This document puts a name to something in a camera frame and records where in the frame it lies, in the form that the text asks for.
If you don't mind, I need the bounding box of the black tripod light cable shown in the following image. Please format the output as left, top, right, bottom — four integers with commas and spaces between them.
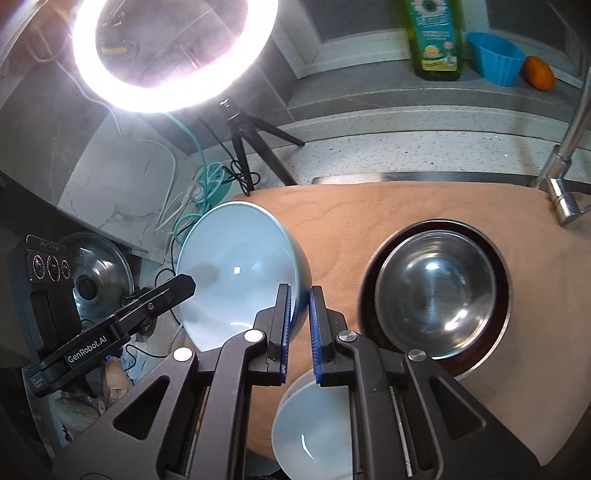
195, 112, 263, 195

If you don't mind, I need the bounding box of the white plug and cable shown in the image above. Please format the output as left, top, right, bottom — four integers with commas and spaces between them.
27, 27, 205, 232

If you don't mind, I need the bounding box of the large steel bowl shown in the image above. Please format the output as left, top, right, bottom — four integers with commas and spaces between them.
358, 219, 513, 379

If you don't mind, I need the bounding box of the chrome faucet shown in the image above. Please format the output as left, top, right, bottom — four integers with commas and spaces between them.
532, 68, 590, 227

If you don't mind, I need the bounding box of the gloved left hand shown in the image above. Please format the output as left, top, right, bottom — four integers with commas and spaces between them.
52, 357, 133, 444

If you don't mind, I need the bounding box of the blue ribbed cup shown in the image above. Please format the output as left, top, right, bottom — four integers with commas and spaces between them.
467, 32, 526, 87

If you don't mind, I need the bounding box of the orange fruit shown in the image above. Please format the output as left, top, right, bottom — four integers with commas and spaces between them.
522, 56, 556, 91

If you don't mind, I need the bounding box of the steel pot lid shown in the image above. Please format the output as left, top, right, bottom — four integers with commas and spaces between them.
60, 232, 134, 324

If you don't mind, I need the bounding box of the teal round power strip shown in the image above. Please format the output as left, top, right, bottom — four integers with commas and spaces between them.
193, 162, 231, 211

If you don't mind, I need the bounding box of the small steel bowl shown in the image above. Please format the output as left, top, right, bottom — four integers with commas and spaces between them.
375, 230, 497, 360

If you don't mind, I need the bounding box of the green dish soap bottle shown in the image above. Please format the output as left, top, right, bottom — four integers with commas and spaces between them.
403, 0, 463, 81

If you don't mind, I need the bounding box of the teal power cable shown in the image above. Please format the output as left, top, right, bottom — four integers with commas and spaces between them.
163, 112, 223, 245

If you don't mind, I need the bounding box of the light blue ceramic bowl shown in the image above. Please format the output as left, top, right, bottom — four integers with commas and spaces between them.
176, 201, 311, 352

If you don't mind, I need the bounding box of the ring light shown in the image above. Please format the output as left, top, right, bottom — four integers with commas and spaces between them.
72, 1, 279, 114

